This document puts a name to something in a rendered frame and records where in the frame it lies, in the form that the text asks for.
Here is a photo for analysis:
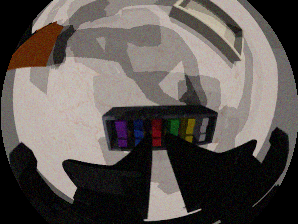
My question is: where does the green fuse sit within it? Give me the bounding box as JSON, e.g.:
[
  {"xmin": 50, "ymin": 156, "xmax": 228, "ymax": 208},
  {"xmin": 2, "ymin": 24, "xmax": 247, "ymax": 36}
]
[{"xmin": 166, "ymin": 119, "xmax": 180, "ymax": 136}]

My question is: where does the blue fuse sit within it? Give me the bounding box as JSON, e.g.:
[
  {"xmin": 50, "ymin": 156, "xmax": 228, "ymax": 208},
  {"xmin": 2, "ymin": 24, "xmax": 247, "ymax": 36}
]
[{"xmin": 134, "ymin": 119, "xmax": 144, "ymax": 145}]

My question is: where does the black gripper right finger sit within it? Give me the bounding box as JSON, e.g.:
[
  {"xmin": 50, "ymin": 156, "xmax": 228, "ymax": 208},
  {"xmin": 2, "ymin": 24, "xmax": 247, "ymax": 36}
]
[{"xmin": 165, "ymin": 133, "xmax": 257, "ymax": 213}]

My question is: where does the white open tray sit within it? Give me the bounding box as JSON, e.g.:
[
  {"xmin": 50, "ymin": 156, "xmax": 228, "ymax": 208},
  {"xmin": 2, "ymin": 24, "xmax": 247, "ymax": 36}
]
[{"xmin": 168, "ymin": 0, "xmax": 243, "ymax": 63}]

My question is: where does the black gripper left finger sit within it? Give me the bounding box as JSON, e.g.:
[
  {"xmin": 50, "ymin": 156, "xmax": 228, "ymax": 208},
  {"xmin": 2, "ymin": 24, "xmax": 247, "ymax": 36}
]
[{"xmin": 61, "ymin": 135, "xmax": 152, "ymax": 220}]

